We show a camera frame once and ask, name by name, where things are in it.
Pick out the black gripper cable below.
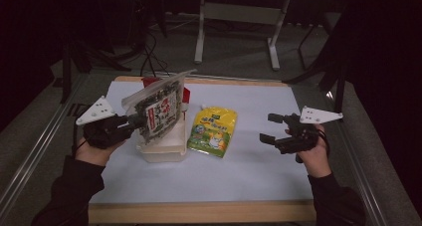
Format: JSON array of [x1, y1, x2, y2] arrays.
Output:
[[316, 127, 331, 157], [71, 122, 88, 157]]

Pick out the dark curtain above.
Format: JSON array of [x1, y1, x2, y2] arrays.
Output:
[[344, 0, 422, 217], [0, 0, 68, 130]]

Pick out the red sauce packet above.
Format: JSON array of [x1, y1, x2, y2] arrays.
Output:
[[141, 76, 192, 113]]

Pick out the yellow sauce packet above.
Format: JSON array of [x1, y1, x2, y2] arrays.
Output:
[[186, 105, 239, 159]]

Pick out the white metal desk frame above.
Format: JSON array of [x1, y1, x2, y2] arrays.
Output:
[[193, 0, 293, 72]]

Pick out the clear seaweed packet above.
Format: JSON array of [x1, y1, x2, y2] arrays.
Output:
[[120, 69, 198, 145]]

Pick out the person's right hand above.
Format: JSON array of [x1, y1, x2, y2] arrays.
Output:
[[295, 123, 330, 179]]

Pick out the person's left hand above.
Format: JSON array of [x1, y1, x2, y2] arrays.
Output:
[[74, 135, 125, 167]]

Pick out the black floor cables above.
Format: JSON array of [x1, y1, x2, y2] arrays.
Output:
[[138, 30, 172, 79]]

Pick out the black metal stand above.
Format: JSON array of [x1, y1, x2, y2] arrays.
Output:
[[283, 20, 349, 122], [59, 36, 132, 105]]

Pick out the white table sheet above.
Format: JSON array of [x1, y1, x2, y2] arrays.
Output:
[[89, 81, 315, 205]]

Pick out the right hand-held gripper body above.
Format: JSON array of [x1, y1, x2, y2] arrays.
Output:
[[274, 106, 344, 155]]

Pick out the white lunch box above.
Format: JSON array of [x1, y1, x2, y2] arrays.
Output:
[[135, 101, 189, 163]]

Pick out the aluminium floor rail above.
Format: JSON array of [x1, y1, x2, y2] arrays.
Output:
[[0, 75, 88, 214], [322, 90, 389, 226]]

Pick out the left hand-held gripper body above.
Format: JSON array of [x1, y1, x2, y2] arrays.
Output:
[[75, 96, 132, 150]]

